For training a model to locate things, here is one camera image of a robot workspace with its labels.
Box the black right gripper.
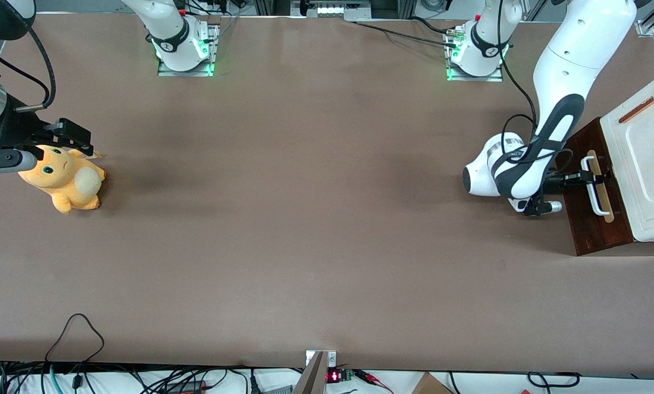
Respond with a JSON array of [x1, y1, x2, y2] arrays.
[[0, 97, 95, 158]]

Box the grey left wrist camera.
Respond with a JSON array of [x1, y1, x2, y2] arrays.
[[523, 198, 564, 217]]

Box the white drawer cabinet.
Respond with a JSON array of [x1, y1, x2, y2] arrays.
[[599, 63, 654, 244]]

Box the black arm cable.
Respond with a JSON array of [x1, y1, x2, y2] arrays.
[[0, 26, 57, 113], [491, 0, 575, 182]]

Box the black flat cable loop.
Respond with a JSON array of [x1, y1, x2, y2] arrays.
[[526, 371, 581, 390]]

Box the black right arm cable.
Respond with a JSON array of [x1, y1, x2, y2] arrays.
[[0, 26, 57, 113]]

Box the red and black clip leads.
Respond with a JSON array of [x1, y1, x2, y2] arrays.
[[354, 369, 395, 394]]

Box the black power adapter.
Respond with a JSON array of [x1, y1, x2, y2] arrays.
[[165, 380, 208, 394]]

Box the orange plush toy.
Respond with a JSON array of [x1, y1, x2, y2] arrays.
[[17, 144, 107, 216]]

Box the orange-brown cabinet strip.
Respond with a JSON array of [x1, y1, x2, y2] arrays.
[[618, 96, 654, 125]]

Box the long black table cable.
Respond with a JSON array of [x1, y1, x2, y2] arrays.
[[353, 21, 461, 48]]

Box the brown cardboard piece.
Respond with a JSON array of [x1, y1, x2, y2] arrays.
[[411, 372, 454, 394]]

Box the light wood handle strip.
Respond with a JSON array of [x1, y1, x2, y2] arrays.
[[586, 149, 615, 223]]

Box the white drawer handle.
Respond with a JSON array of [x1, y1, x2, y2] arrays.
[[580, 156, 608, 216]]

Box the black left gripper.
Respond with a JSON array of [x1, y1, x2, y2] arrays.
[[542, 170, 605, 195]]

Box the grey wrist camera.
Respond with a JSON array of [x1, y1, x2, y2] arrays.
[[523, 198, 564, 217], [0, 149, 38, 176]]

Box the aluminium frame structure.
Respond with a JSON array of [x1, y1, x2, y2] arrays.
[[254, 0, 416, 22]]

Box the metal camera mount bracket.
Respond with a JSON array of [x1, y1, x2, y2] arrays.
[[293, 350, 338, 394]]

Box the short black table cable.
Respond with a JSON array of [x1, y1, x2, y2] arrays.
[[409, 16, 454, 35]]

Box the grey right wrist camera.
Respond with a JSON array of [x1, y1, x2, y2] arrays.
[[0, 149, 38, 176]]

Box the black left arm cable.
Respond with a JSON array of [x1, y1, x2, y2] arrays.
[[491, 0, 575, 182]]

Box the black looped floor cable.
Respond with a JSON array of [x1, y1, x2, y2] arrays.
[[43, 312, 106, 368]]

